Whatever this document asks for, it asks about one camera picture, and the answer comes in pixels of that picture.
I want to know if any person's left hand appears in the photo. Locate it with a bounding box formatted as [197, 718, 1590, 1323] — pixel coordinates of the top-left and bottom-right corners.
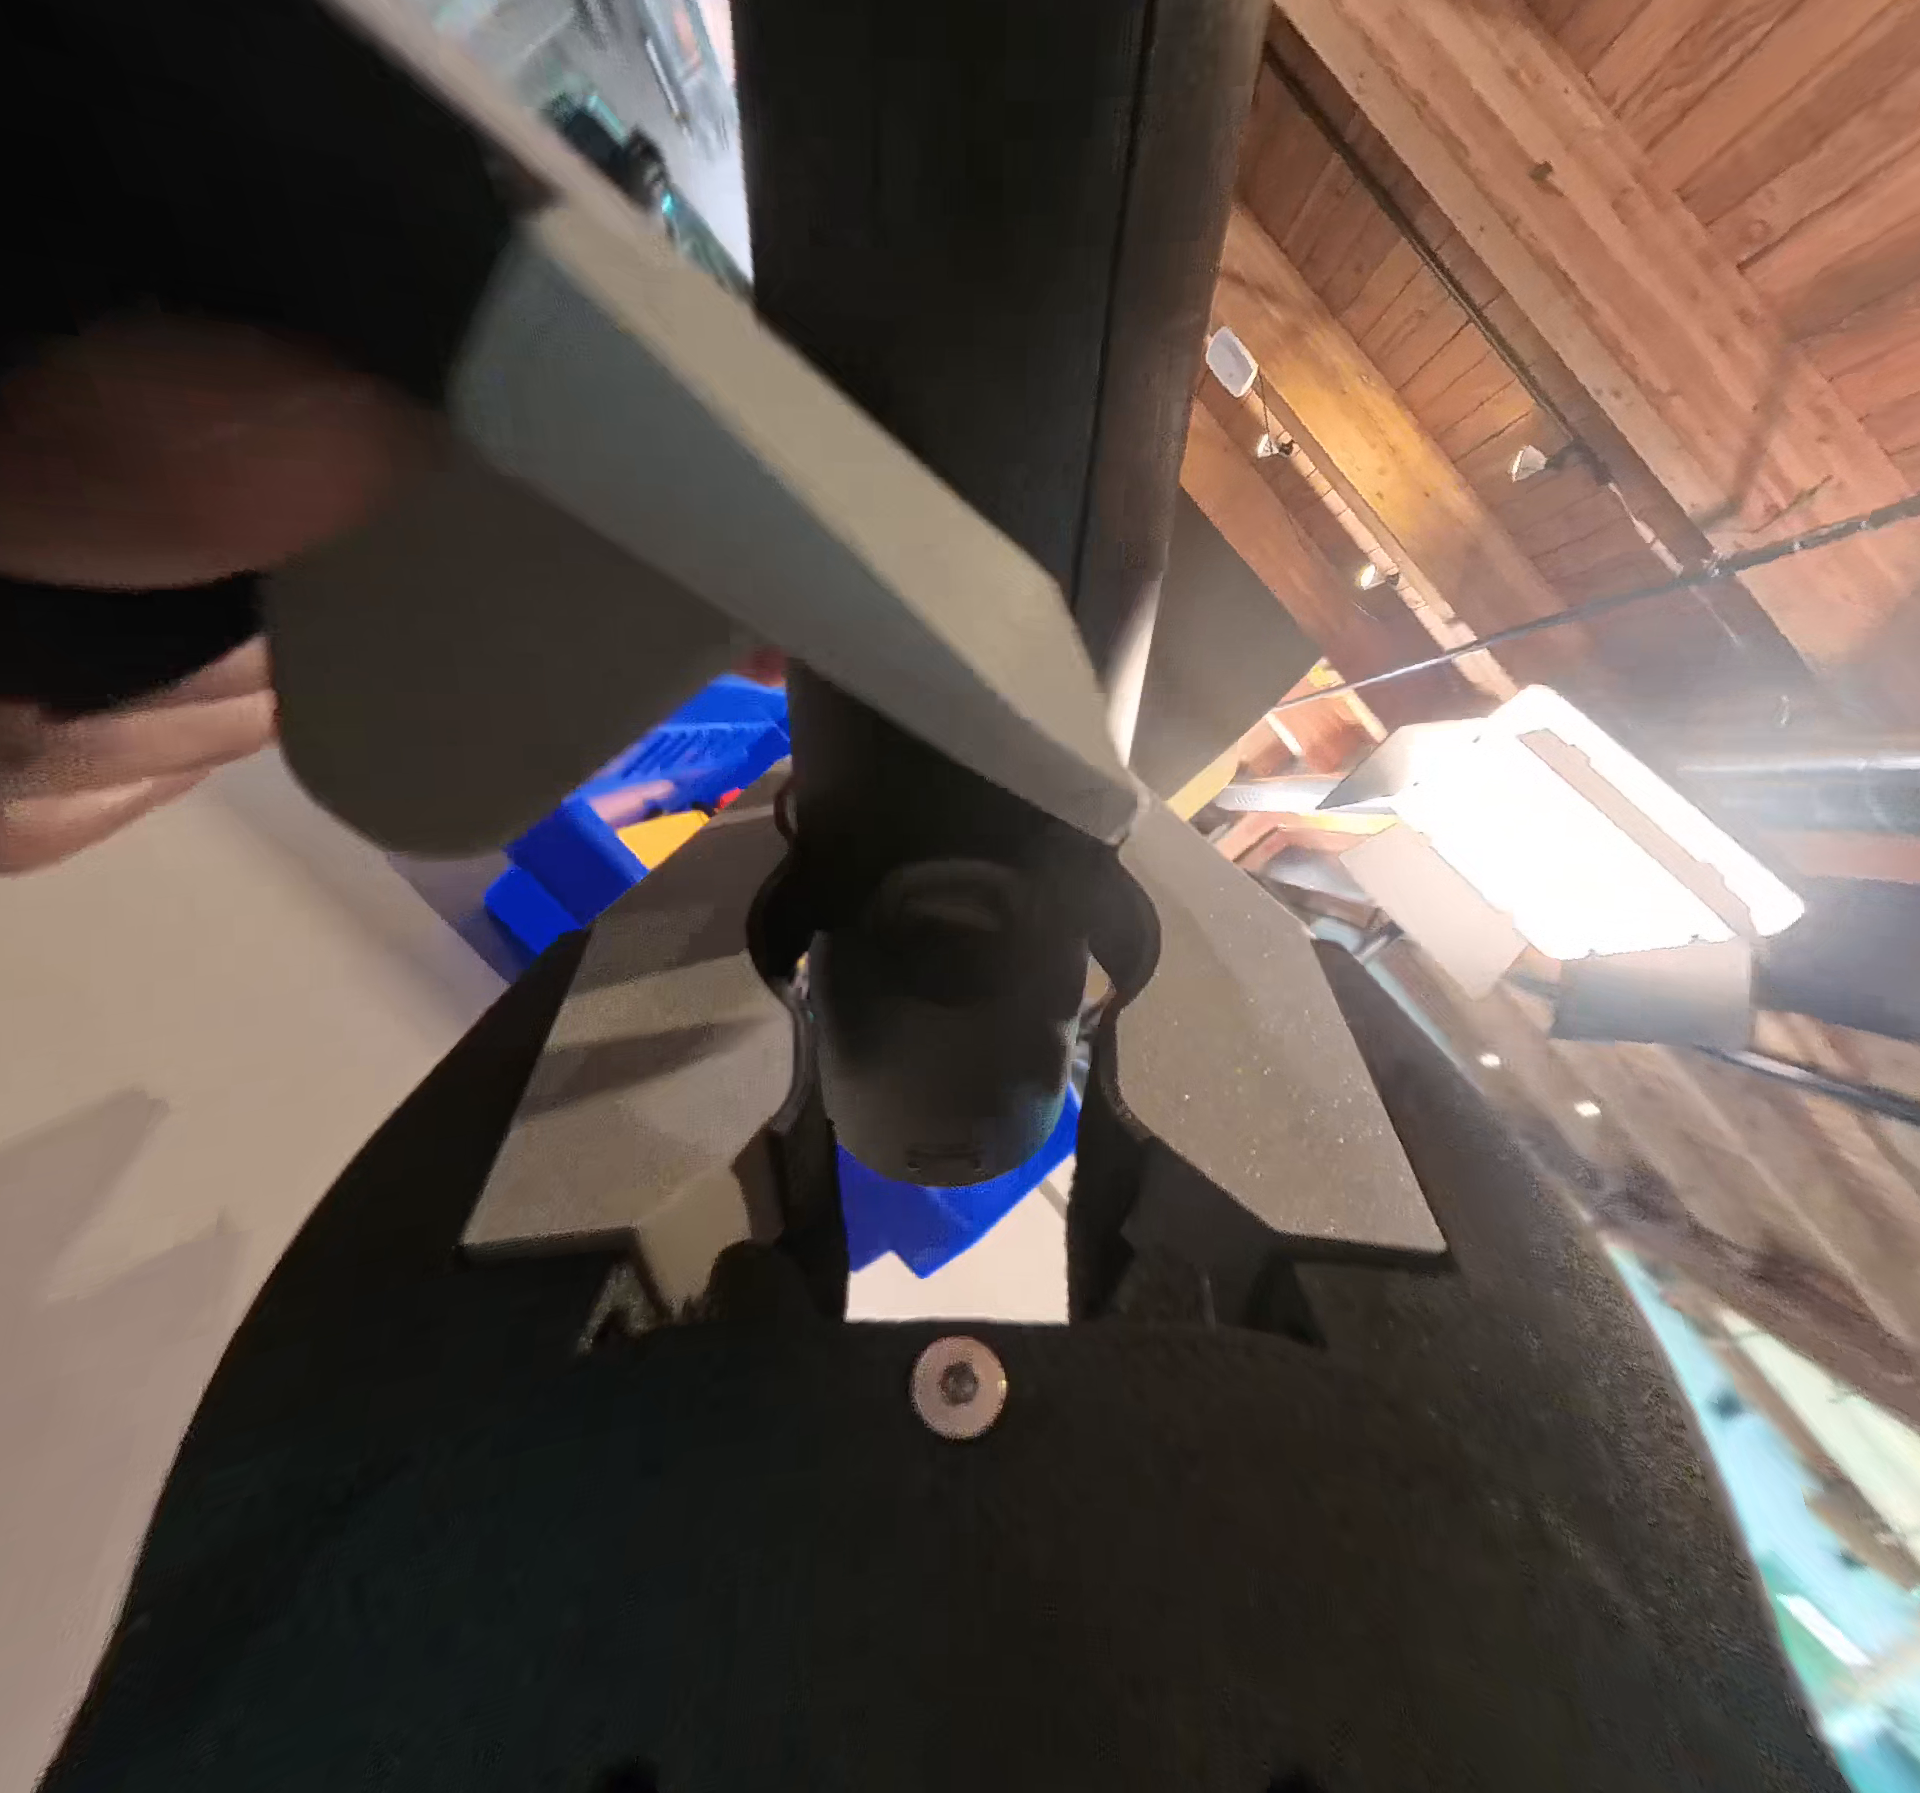
[0, 318, 446, 881]

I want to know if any studio light panel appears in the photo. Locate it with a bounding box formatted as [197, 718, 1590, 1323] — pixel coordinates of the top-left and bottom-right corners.
[1314, 684, 1813, 1002]

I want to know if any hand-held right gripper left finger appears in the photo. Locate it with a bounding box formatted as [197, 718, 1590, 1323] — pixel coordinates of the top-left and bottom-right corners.
[456, 818, 818, 1273]

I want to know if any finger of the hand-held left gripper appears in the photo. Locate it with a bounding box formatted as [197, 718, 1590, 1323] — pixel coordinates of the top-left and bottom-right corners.
[262, 198, 1153, 863]

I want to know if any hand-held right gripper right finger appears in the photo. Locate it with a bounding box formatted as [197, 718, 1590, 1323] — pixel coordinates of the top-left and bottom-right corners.
[1068, 804, 1455, 1273]

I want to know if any blue plastic bin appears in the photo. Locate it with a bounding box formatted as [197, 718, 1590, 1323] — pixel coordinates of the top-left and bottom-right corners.
[480, 669, 1083, 1283]

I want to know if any black remote control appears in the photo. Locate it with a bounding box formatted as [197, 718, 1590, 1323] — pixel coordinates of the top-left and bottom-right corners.
[720, 0, 1299, 1194]

